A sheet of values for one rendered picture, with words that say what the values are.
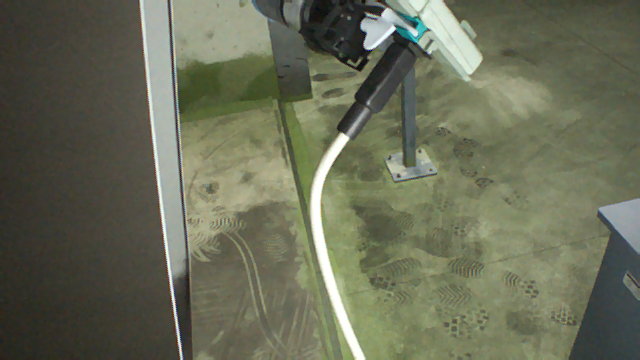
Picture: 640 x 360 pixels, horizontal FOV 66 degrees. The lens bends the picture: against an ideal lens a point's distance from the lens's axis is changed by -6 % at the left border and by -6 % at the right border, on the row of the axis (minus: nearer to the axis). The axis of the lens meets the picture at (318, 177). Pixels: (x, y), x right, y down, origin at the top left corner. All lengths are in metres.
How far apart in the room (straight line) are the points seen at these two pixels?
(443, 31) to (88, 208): 0.48
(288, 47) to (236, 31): 0.29
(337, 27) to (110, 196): 0.38
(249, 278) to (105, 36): 1.52
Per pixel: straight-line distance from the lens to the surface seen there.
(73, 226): 0.60
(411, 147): 2.31
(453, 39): 0.72
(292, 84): 2.95
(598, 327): 1.43
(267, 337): 1.75
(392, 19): 0.69
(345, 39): 0.73
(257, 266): 1.96
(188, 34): 2.81
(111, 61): 0.49
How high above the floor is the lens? 1.43
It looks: 37 degrees down
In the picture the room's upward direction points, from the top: 8 degrees counter-clockwise
